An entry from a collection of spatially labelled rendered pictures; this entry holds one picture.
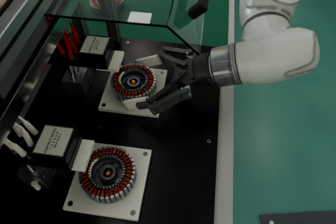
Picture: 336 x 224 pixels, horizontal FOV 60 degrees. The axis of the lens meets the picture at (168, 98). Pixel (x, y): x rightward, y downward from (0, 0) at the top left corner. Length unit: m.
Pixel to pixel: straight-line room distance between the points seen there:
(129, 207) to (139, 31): 0.56
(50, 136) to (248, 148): 1.20
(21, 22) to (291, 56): 0.46
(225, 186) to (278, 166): 0.94
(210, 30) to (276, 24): 0.37
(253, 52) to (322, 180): 1.13
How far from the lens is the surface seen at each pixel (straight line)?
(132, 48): 0.88
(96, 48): 0.67
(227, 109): 0.77
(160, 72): 0.79
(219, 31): 0.97
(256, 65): 0.60
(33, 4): 0.50
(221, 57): 0.62
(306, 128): 1.76
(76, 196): 0.64
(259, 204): 1.49
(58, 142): 0.54
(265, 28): 0.63
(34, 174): 0.64
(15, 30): 0.46
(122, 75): 0.74
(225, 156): 0.70
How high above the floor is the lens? 1.36
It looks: 53 degrees down
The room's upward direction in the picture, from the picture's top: straight up
